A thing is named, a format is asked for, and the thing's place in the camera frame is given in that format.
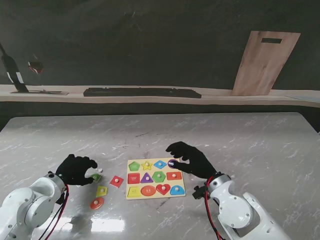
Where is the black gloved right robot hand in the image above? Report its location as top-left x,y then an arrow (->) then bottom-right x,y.
165,141 -> 218,181

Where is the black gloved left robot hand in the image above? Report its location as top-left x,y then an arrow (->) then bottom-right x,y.
55,154 -> 98,187

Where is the orange rectangle puzzle piece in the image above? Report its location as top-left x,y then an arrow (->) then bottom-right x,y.
165,171 -> 183,182

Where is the yellow trapezoid puzzle piece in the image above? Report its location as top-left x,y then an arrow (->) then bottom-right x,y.
96,185 -> 109,198

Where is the blue semicircle puzzle piece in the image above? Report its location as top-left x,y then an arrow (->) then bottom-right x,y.
170,185 -> 187,197

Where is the blue diamond puzzle piece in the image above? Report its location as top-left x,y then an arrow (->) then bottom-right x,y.
152,160 -> 168,170

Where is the green hexagon puzzle piece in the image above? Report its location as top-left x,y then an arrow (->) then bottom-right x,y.
151,171 -> 167,184

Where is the red heart puzzle piece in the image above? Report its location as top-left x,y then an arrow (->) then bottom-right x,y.
155,183 -> 172,196

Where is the yellow star puzzle piece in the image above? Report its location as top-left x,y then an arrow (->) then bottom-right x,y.
141,160 -> 154,172

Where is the purple triangle puzzle piece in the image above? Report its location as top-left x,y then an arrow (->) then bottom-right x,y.
140,172 -> 154,185

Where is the yellow wooden shape puzzle board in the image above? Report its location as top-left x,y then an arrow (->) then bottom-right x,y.
126,157 -> 188,202

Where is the orange oval puzzle piece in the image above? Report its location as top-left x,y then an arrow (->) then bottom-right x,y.
89,196 -> 105,211

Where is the red square puzzle piece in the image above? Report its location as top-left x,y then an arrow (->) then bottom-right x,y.
109,175 -> 125,189

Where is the wooden cutting board with slot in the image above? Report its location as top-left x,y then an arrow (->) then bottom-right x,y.
229,30 -> 302,97

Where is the light wooden shelf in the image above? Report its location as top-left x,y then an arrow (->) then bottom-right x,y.
0,84 -> 320,109

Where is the flat tray under bottle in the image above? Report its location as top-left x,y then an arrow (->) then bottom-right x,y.
9,89 -> 70,96

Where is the red wine glass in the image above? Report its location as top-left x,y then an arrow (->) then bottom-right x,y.
26,53 -> 45,92

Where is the dark wine bottle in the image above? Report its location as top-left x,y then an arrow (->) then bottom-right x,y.
0,42 -> 30,93

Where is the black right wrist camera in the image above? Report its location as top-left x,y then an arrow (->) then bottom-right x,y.
191,185 -> 208,200

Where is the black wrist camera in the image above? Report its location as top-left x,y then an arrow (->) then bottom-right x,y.
55,191 -> 66,205
191,185 -> 208,200

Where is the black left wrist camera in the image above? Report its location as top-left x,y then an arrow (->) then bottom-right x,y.
55,191 -> 66,205

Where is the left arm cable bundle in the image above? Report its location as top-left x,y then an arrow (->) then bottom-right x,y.
39,183 -> 70,240

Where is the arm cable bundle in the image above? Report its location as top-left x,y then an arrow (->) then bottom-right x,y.
39,183 -> 70,240
204,177 -> 223,240

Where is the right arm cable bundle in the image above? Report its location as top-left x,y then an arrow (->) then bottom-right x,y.
204,177 -> 223,240

